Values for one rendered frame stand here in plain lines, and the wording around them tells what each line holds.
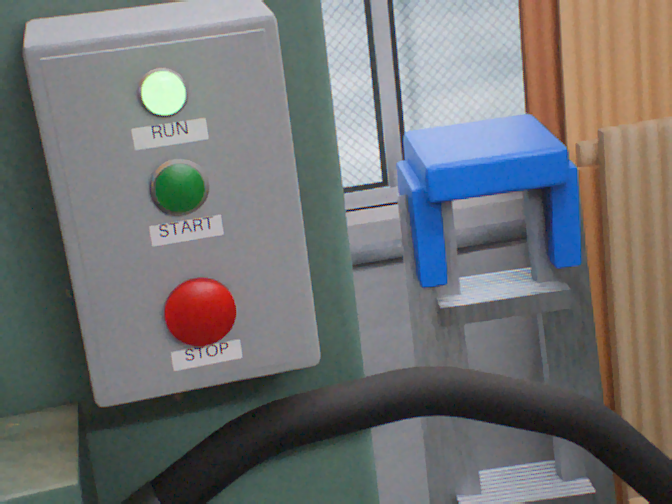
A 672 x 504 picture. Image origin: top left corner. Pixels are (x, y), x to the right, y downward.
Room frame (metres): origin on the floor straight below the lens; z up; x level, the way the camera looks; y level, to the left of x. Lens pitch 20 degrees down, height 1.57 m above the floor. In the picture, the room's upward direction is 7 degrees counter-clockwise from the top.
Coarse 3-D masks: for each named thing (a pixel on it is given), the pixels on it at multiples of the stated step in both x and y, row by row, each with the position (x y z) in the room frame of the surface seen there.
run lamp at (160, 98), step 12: (156, 72) 0.51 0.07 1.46; (168, 72) 0.51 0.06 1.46; (144, 84) 0.50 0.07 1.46; (156, 84) 0.50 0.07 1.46; (168, 84) 0.50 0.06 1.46; (180, 84) 0.51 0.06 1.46; (144, 96) 0.50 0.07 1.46; (156, 96) 0.50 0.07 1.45; (168, 96) 0.50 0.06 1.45; (180, 96) 0.50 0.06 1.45; (156, 108) 0.50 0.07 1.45; (168, 108) 0.50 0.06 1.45; (180, 108) 0.51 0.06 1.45
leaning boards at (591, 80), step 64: (576, 0) 1.90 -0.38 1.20; (640, 0) 1.90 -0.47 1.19; (576, 64) 1.89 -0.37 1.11; (640, 64) 1.90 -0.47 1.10; (576, 128) 1.88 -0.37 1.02; (640, 128) 1.77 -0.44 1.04; (640, 192) 1.76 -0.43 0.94; (640, 256) 1.75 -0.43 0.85; (640, 320) 1.75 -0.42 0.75; (640, 384) 1.74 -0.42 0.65
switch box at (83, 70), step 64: (192, 0) 0.57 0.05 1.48; (256, 0) 0.55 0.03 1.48; (64, 64) 0.50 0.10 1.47; (128, 64) 0.51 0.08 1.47; (192, 64) 0.51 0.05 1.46; (256, 64) 0.52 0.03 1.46; (64, 128) 0.50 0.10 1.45; (128, 128) 0.51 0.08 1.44; (256, 128) 0.51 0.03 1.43; (64, 192) 0.50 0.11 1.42; (128, 192) 0.51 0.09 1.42; (256, 192) 0.51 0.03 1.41; (128, 256) 0.51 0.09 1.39; (192, 256) 0.51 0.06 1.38; (256, 256) 0.51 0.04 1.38; (128, 320) 0.50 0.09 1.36; (256, 320) 0.51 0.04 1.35; (128, 384) 0.50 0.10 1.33; (192, 384) 0.51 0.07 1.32
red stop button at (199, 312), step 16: (176, 288) 0.50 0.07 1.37; (192, 288) 0.50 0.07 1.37; (208, 288) 0.50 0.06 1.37; (224, 288) 0.50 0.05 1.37; (176, 304) 0.50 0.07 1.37; (192, 304) 0.50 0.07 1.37; (208, 304) 0.50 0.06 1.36; (224, 304) 0.50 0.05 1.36; (176, 320) 0.50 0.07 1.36; (192, 320) 0.50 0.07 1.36; (208, 320) 0.50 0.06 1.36; (224, 320) 0.50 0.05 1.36; (176, 336) 0.50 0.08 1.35; (192, 336) 0.50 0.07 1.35; (208, 336) 0.50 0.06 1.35; (224, 336) 0.50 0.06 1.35
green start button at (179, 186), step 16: (176, 160) 0.51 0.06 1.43; (160, 176) 0.50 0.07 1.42; (176, 176) 0.50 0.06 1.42; (192, 176) 0.50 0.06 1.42; (160, 192) 0.50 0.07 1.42; (176, 192) 0.50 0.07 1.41; (192, 192) 0.50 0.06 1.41; (208, 192) 0.51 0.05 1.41; (160, 208) 0.51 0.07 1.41; (176, 208) 0.50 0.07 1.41; (192, 208) 0.51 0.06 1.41
